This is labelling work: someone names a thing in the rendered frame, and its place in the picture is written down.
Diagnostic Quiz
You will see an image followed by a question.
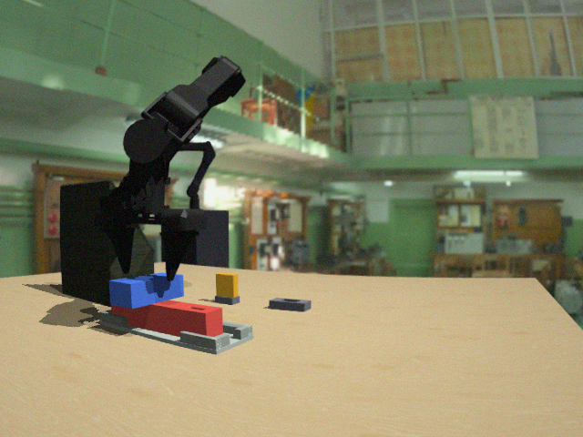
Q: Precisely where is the blue rectangular block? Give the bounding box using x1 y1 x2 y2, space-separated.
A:
109 272 185 309

